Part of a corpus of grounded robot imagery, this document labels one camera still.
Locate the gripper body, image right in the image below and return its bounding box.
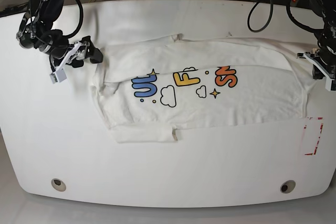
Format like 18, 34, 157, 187
316, 47, 335, 72

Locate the gripper body, image left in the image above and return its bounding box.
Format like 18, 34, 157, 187
41, 30, 74, 67

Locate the white printed T-shirt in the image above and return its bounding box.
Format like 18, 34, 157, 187
91, 35, 314, 143

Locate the black tripod stand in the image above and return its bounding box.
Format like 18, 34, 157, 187
0, 1, 29, 17

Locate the red tape rectangle marking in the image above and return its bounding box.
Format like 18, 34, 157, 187
301, 117, 323, 156

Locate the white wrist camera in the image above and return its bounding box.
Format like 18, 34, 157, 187
297, 51, 335, 91
49, 41, 83, 84

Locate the right table cable grommet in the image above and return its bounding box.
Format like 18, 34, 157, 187
280, 180, 296, 194

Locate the table cable grommet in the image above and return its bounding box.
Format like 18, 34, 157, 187
280, 180, 296, 194
51, 178, 66, 192

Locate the left table cable grommet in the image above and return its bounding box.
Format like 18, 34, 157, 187
51, 178, 66, 192

